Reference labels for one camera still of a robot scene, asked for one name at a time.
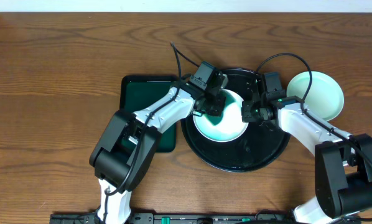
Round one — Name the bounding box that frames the black round tray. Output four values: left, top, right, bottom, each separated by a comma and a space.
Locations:
181, 68, 291, 172

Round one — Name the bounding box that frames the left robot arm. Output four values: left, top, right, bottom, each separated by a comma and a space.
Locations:
89, 84, 225, 223

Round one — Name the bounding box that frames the mint plate front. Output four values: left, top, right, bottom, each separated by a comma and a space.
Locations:
286, 71, 345, 121

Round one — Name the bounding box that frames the black rectangular tray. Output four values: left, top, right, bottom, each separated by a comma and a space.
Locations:
119, 75, 177, 153

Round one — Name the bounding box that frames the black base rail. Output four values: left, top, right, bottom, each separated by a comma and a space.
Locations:
49, 210, 296, 224

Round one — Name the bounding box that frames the green sponge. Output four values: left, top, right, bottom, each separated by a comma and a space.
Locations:
205, 114, 223, 126

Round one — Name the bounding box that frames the white plate with green stain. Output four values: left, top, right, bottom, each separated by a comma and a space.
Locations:
193, 89, 248, 142

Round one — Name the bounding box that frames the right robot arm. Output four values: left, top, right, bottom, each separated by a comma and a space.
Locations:
241, 95, 372, 223

